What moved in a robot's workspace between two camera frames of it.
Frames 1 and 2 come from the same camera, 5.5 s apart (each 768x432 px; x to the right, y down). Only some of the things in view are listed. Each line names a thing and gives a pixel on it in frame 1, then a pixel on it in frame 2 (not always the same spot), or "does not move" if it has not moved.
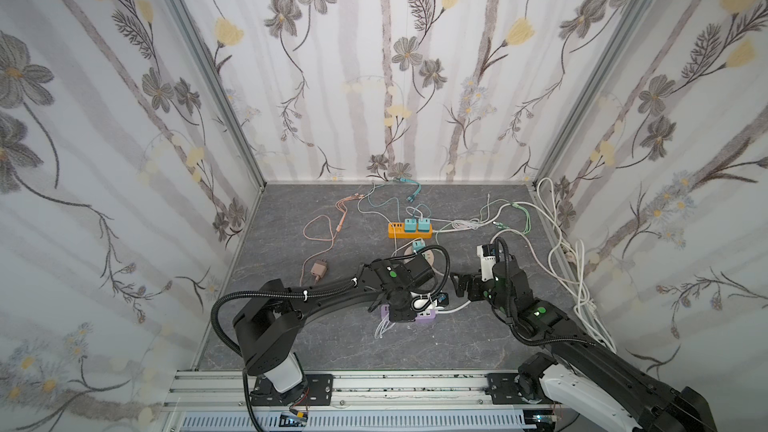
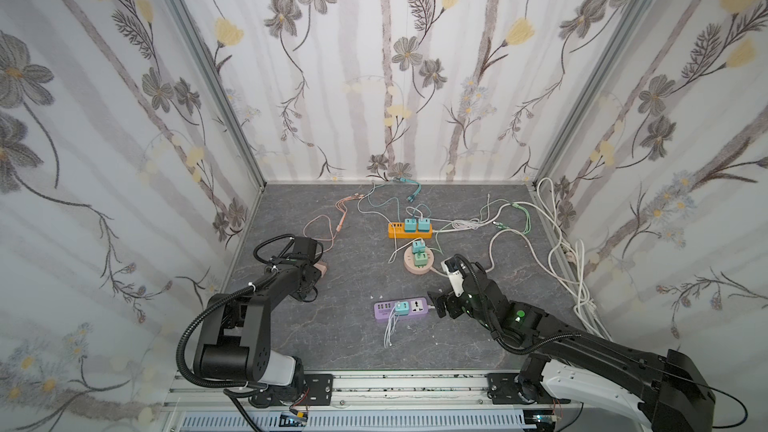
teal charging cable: [410, 198] does not move
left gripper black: [417, 301] to [310, 270]
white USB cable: [461, 225] does not move
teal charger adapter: [410, 225] does not move
